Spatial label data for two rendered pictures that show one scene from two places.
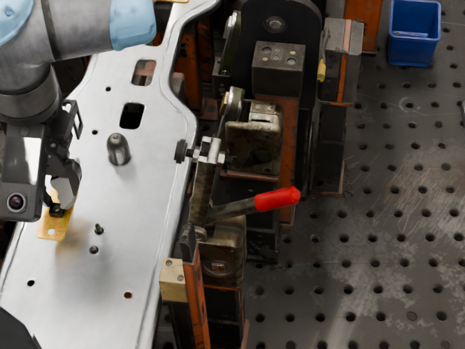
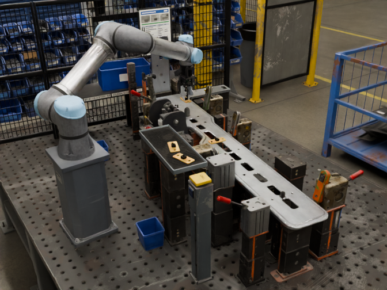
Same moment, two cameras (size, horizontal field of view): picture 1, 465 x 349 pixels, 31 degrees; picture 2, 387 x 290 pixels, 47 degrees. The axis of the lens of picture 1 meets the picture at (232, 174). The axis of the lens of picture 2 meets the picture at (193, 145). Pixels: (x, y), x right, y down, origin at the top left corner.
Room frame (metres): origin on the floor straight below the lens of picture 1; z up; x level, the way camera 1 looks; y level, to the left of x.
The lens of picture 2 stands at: (2.52, -1.13, 1.99)
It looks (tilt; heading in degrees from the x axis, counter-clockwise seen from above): 28 degrees down; 144
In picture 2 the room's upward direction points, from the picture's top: 1 degrees counter-clockwise
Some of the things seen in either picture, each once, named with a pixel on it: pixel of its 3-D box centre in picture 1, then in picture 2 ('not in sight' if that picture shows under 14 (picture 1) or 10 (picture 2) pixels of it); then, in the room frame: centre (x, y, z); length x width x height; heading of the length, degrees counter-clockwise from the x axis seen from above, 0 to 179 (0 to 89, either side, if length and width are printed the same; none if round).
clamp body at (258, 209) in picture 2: not in sight; (253, 242); (1.59, -0.18, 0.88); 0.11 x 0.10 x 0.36; 79
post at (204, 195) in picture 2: not in sight; (200, 232); (1.46, -0.32, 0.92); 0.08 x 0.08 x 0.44; 79
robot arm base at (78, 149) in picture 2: not in sight; (75, 141); (0.90, -0.55, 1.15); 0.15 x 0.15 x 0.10
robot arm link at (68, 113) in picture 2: not in sight; (69, 114); (0.90, -0.55, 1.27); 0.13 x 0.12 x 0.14; 11
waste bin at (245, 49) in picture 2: not in sight; (257, 55); (-1.40, 2.75, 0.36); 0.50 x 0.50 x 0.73
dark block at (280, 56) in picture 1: (276, 145); not in sight; (0.78, -0.07, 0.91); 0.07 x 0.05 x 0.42; 79
